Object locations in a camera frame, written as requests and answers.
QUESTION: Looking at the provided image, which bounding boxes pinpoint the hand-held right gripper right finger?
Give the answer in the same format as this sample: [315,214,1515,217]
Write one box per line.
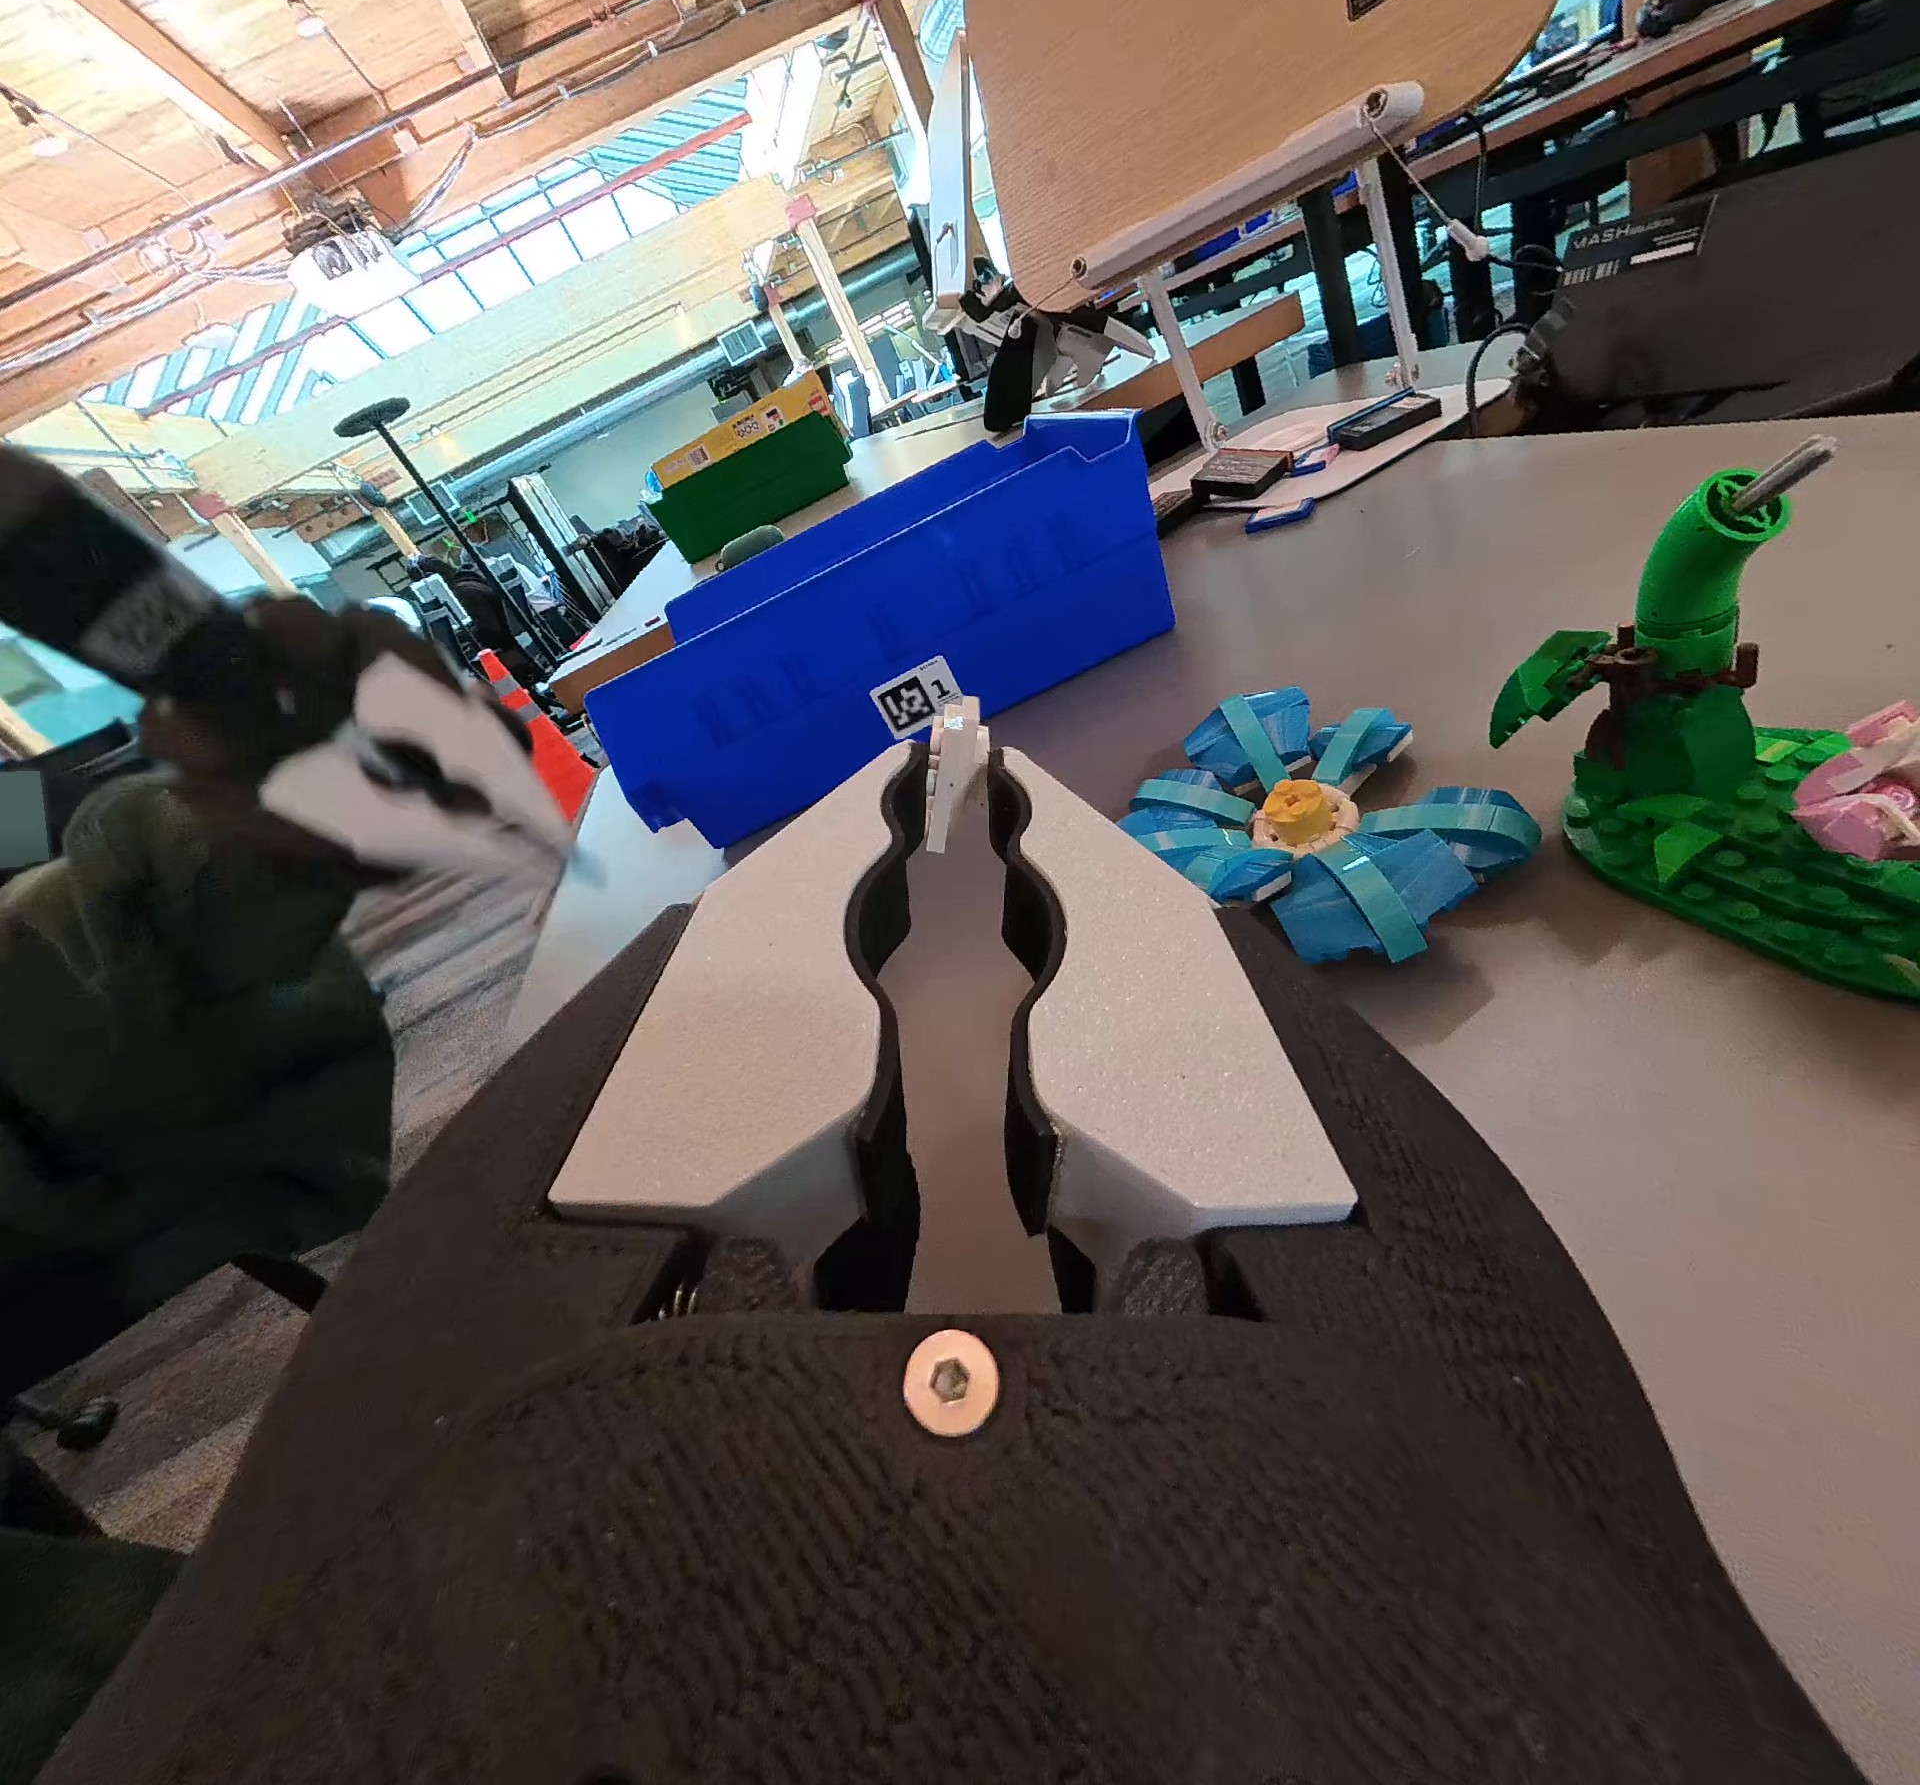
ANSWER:
[990,743,1362,1318]

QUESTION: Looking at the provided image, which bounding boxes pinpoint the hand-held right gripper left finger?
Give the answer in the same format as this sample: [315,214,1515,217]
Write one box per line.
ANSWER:
[551,738,923,1312]

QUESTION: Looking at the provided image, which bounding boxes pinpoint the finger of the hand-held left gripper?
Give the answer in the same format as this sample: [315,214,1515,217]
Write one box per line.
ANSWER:
[354,654,567,828]
[261,743,581,888]

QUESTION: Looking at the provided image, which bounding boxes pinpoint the blue lego flower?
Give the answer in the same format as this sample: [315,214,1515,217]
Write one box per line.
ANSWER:
[1117,691,1541,964]

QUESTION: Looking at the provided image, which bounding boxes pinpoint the small white lego piece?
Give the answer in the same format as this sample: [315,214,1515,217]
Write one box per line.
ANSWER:
[923,698,995,859]

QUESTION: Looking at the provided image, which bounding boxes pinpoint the blue plastic bin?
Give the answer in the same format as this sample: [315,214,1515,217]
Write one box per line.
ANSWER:
[581,409,1176,851]

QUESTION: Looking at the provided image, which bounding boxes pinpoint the green lego plant pink flowers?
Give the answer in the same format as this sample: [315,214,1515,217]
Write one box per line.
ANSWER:
[1489,436,1920,1001]

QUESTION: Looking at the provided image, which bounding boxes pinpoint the orange traffic cone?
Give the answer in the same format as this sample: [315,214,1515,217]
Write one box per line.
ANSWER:
[477,650,600,827]

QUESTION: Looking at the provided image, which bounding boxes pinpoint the black floor lamp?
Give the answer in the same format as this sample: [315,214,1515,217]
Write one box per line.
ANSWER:
[332,398,519,646]

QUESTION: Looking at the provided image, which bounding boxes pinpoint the green plastic bin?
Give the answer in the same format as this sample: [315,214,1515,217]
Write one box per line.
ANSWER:
[645,411,858,566]

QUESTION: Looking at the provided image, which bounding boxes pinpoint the white ceiling projector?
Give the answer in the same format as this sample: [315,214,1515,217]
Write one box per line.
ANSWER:
[284,227,394,311]

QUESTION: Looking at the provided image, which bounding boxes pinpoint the yellow cardboard box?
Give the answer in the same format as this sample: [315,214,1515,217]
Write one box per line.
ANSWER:
[652,375,833,483]

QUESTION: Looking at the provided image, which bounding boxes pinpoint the white mat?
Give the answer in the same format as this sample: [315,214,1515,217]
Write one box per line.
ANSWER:
[1198,383,1485,515]

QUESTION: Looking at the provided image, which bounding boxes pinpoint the black white device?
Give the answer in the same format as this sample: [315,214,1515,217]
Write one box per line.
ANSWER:
[958,259,1157,436]

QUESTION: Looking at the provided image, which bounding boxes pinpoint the large black hard case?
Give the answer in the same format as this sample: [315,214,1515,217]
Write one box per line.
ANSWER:
[1515,172,1920,430]

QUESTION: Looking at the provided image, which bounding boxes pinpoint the wooden board white stand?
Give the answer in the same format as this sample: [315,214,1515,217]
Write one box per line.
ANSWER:
[921,0,1580,454]

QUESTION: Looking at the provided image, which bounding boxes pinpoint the long wooden desk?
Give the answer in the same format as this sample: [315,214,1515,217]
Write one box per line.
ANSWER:
[1289,0,1920,212]

